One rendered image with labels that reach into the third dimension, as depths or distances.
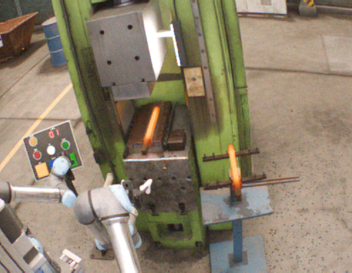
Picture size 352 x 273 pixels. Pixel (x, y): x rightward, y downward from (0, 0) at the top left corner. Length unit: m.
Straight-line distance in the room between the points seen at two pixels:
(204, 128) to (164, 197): 0.49
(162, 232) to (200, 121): 0.91
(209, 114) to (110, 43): 0.71
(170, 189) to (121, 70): 0.78
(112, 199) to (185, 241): 1.36
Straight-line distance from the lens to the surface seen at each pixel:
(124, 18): 1.77
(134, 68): 1.87
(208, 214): 2.05
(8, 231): 1.24
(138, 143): 2.12
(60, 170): 1.70
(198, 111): 2.11
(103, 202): 1.37
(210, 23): 1.88
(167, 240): 2.67
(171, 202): 2.32
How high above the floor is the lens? 2.20
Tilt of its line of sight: 35 degrees down
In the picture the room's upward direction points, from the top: 12 degrees counter-clockwise
